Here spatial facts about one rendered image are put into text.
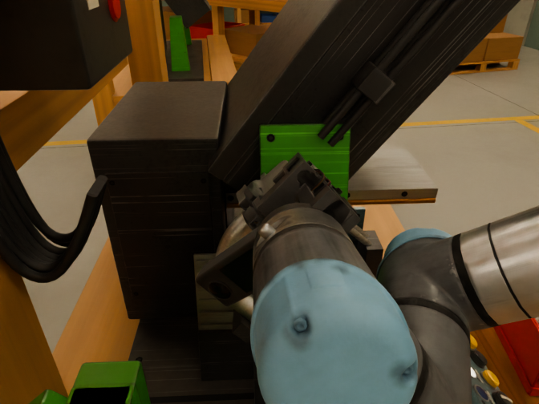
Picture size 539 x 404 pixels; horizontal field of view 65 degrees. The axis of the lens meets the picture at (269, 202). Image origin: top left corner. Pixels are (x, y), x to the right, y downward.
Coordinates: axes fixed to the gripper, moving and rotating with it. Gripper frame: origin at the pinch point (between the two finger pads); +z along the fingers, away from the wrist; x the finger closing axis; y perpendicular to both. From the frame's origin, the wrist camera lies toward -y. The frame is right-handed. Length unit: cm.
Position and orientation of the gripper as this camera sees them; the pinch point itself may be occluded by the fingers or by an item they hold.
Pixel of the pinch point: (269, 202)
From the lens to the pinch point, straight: 52.7
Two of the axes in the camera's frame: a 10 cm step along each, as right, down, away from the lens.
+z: -0.5, -2.6, 9.6
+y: 7.0, -7.0, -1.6
